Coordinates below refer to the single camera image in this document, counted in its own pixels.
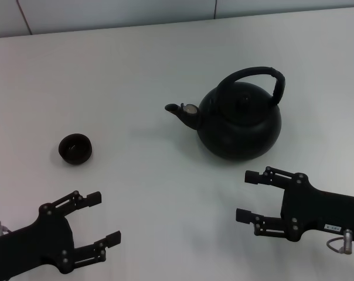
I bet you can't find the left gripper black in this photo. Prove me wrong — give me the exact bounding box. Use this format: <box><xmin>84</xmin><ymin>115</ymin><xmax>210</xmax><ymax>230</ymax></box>
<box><xmin>0</xmin><ymin>190</ymin><xmax>122</xmax><ymax>281</ymax></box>

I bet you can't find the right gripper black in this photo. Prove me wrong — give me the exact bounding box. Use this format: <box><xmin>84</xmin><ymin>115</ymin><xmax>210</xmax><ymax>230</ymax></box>
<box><xmin>235</xmin><ymin>166</ymin><xmax>354</xmax><ymax>245</ymax></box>

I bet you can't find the black round teapot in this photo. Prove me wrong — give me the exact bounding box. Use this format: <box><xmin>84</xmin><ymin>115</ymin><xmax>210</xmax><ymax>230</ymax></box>
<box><xmin>164</xmin><ymin>66</ymin><xmax>286</xmax><ymax>161</ymax></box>

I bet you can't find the small dark teacup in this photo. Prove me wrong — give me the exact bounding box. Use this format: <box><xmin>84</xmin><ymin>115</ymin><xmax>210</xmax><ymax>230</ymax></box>
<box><xmin>58</xmin><ymin>133</ymin><xmax>93</xmax><ymax>165</ymax></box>

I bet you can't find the right gripper silver cable plug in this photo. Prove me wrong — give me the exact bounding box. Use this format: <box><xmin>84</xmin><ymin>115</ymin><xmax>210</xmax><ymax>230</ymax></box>
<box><xmin>325</xmin><ymin>229</ymin><xmax>354</xmax><ymax>254</ymax></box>

